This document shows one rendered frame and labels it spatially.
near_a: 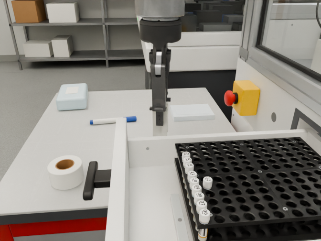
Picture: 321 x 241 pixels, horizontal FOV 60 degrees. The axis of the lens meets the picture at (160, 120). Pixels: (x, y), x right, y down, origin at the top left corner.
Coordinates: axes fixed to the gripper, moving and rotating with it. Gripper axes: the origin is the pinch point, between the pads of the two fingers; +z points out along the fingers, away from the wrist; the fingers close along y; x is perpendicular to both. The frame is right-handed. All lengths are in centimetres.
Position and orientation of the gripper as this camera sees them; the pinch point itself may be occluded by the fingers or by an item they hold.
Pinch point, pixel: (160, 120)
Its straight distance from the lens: 58.3
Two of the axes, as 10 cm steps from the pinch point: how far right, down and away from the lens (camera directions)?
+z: 0.0, 8.9, 4.5
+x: -10.0, -0.3, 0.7
